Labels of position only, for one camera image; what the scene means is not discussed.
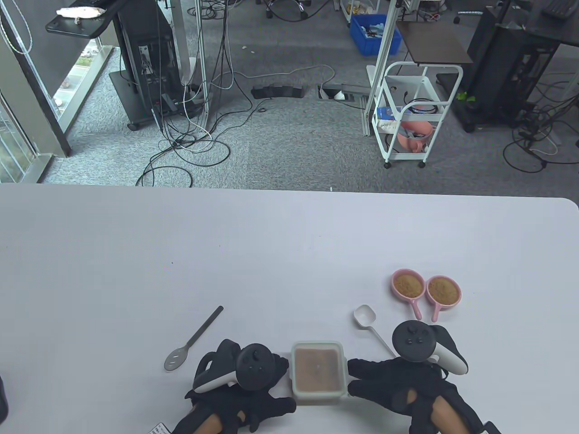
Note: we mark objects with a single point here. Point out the person's right hand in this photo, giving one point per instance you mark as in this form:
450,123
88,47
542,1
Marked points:
380,375

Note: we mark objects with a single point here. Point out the person's left hand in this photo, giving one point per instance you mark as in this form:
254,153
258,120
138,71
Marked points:
271,402

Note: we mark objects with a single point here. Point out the clear container lid green seal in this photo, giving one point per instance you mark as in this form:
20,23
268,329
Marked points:
344,350

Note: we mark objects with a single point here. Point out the clear plastic sugar container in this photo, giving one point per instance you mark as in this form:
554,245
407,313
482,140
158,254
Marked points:
316,398

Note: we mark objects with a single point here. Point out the white plastic coffee spoon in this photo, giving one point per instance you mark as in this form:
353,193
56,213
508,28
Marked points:
364,315

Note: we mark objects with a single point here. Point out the scooped brown sugar granules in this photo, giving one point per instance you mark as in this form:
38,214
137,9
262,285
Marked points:
441,291
407,286

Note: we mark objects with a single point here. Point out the grey disposable spoon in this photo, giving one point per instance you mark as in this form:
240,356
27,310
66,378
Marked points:
174,360

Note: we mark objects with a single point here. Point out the person's left forearm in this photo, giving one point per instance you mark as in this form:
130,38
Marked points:
206,422

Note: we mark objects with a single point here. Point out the person's right forearm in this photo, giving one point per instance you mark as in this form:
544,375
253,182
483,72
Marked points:
445,418

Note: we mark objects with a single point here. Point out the black white hand controller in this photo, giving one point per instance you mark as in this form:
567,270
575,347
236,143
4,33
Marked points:
253,370
411,341

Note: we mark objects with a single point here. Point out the black wrist band white label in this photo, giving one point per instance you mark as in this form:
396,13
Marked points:
491,428
159,428

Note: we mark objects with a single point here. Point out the pink plastic basin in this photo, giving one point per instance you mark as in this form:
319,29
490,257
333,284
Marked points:
423,126

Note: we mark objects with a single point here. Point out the blue white box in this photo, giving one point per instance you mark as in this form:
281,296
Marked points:
384,113

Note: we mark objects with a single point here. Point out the grey floor socket box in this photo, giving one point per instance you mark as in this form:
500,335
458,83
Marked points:
344,88

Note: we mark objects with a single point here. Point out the white rolling cart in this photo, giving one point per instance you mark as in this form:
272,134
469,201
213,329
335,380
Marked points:
411,86

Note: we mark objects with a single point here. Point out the small green object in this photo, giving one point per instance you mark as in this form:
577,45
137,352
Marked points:
462,96

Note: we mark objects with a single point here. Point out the black power strip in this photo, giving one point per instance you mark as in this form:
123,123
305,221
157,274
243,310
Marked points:
276,91

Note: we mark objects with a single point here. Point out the blue plastic bin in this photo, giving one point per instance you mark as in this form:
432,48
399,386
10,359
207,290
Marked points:
362,43

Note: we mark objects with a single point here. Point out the brown top stand table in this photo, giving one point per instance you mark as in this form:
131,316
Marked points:
434,43

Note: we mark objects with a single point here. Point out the black computer rack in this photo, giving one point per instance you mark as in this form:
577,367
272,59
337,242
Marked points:
497,54

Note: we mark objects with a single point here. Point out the office chair wheel base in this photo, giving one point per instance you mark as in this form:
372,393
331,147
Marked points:
298,7

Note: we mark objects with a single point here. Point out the black desk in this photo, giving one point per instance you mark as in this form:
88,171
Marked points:
556,31

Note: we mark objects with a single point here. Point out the black wheeled equipment stand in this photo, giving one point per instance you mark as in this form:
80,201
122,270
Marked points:
144,27

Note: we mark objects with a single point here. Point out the black keyboard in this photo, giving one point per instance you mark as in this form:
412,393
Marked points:
561,7

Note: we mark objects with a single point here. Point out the black tray shelf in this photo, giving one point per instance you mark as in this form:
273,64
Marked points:
72,28

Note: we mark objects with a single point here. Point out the white cloth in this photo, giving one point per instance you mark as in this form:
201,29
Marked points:
81,12

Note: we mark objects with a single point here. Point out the silver metal frame post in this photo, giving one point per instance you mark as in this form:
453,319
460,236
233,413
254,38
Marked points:
202,54
382,45

